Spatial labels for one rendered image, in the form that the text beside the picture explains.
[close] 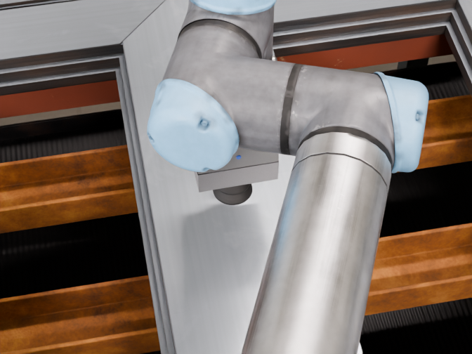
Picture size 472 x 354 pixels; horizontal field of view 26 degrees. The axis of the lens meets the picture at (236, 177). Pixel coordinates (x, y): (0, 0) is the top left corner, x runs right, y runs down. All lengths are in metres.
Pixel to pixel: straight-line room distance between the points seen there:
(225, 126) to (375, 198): 0.14
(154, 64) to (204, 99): 0.49
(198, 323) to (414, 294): 0.33
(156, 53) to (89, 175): 0.22
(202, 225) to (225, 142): 0.34
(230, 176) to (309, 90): 0.26
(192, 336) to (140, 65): 0.39
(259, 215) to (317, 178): 0.41
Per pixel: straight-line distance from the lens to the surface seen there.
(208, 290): 1.09
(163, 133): 0.81
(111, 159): 1.40
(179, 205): 1.15
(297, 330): 0.66
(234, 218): 1.14
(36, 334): 1.30
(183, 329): 1.07
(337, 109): 0.79
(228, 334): 1.06
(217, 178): 1.04
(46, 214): 1.36
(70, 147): 1.63
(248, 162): 1.03
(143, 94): 1.26
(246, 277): 1.10
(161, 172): 1.18
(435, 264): 1.35
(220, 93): 0.81
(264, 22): 0.89
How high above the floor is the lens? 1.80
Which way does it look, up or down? 53 degrees down
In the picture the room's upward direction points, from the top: straight up
